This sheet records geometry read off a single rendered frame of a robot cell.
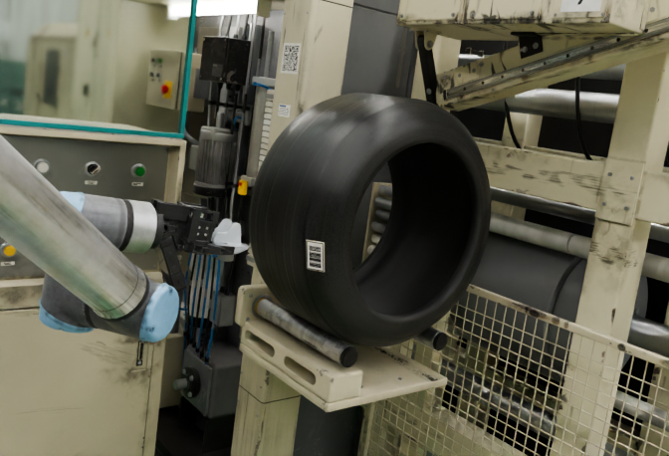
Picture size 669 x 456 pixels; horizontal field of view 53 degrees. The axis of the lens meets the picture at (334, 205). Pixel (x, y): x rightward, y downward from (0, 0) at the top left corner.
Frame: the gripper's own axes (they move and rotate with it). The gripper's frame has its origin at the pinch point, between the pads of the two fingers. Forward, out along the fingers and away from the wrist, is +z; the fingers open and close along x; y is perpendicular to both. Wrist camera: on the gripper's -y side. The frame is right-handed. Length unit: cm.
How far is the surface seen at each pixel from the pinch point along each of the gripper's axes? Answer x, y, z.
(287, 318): 10.5, -16.9, 23.1
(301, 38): 29, 48, 22
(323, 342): -3.9, -17.6, 22.8
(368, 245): 38, -2, 69
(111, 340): 52, -37, 1
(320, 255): -10.9, 2.6, 10.7
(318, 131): 0.9, 25.9, 12.5
